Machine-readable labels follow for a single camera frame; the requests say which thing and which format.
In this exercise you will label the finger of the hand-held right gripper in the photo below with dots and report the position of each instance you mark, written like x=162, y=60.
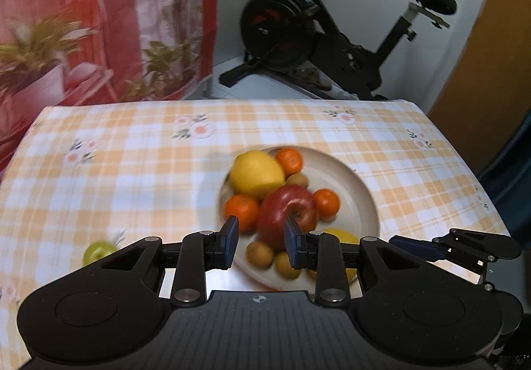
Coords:
x=415, y=246

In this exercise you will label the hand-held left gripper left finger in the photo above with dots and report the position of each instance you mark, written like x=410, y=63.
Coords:
x=229, y=243

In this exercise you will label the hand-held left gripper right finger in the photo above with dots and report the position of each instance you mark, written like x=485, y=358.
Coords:
x=293, y=245

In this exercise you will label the orange tangerine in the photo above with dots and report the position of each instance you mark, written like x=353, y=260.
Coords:
x=327, y=202
x=290, y=160
x=240, y=210

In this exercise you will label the bright red apple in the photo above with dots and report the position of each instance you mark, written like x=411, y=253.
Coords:
x=273, y=216

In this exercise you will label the yellow lemon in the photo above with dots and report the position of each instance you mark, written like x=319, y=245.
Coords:
x=257, y=175
x=344, y=238

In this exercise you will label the small greenish-brown kiwi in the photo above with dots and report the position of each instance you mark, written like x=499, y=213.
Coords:
x=298, y=180

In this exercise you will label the beige plate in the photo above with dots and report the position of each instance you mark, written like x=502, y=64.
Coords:
x=356, y=195

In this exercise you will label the yellow-green apple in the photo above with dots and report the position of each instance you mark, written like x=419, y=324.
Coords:
x=97, y=252

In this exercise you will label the dark teal cloth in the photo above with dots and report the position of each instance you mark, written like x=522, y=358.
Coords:
x=510, y=179

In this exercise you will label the plaid floral tablecloth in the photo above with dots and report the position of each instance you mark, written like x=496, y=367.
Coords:
x=124, y=179

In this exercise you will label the wooden door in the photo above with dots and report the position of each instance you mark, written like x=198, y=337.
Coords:
x=489, y=83

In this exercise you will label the black exercise bike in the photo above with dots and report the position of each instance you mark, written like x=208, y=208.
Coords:
x=290, y=25

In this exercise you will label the printed pink wall backdrop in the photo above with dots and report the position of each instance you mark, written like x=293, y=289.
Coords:
x=103, y=21

